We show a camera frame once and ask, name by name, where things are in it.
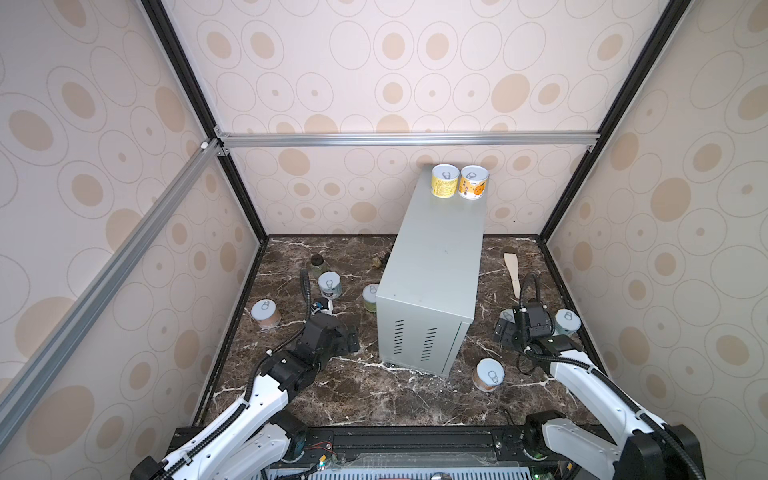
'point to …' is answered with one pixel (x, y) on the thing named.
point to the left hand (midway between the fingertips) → (351, 327)
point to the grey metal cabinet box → (426, 300)
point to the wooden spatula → (512, 267)
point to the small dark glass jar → (317, 259)
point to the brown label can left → (266, 313)
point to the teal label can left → (330, 283)
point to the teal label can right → (567, 322)
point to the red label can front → (488, 374)
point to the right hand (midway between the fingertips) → (513, 332)
